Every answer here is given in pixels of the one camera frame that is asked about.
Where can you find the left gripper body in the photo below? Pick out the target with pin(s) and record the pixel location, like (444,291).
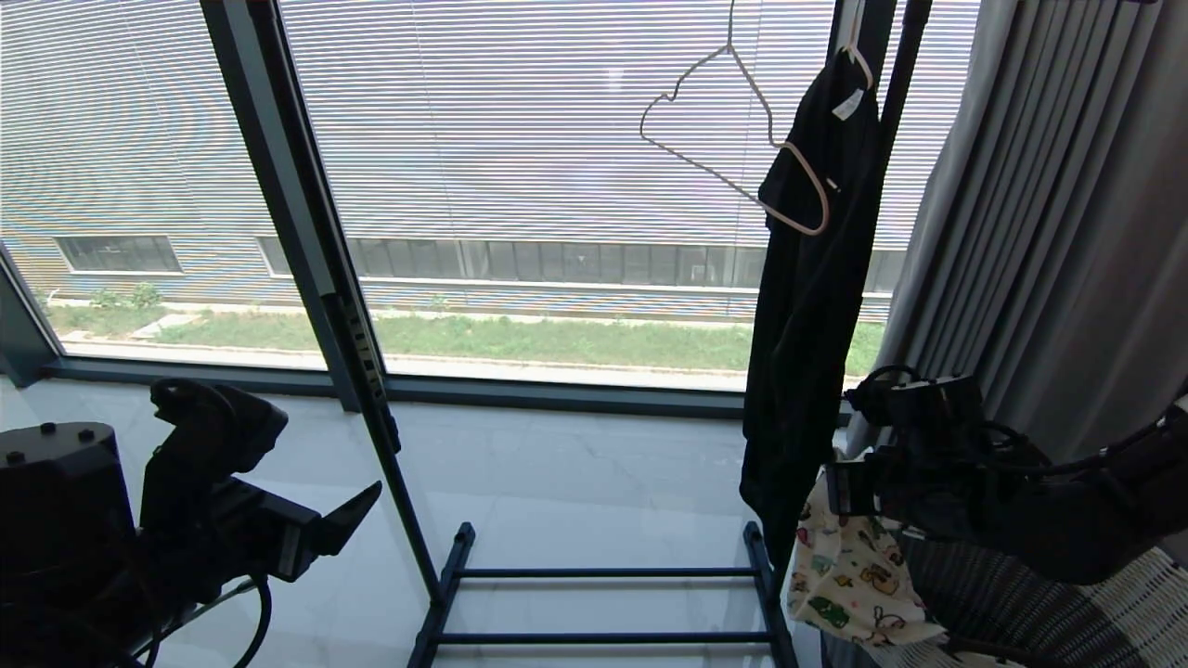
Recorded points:
(241,529)

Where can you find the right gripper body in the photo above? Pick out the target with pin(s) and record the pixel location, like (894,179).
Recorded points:
(891,487)

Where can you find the cream printed garment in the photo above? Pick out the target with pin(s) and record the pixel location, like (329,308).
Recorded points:
(854,575)

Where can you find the black garment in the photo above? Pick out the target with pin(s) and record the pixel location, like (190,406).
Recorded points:
(807,325)

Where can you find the pink clothes hanger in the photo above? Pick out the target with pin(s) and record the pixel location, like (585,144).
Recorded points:
(742,70)
(817,199)

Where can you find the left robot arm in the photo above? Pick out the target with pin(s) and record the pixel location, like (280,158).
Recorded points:
(56,520)

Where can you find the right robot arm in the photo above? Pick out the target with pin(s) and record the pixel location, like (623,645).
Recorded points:
(1095,529)

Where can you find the black clothes rack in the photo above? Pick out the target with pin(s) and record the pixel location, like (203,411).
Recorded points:
(371,390)

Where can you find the white laundry basket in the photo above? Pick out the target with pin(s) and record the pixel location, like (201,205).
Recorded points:
(1067,612)

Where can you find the grey curtain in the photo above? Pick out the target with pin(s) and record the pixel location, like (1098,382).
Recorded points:
(1067,186)

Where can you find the window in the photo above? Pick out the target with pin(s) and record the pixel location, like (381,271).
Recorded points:
(510,139)

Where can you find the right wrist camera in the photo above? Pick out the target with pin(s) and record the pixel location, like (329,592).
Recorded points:
(919,404)

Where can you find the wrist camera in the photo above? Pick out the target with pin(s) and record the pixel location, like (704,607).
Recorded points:
(213,427)
(919,404)

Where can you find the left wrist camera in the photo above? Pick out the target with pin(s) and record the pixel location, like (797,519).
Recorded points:
(213,427)

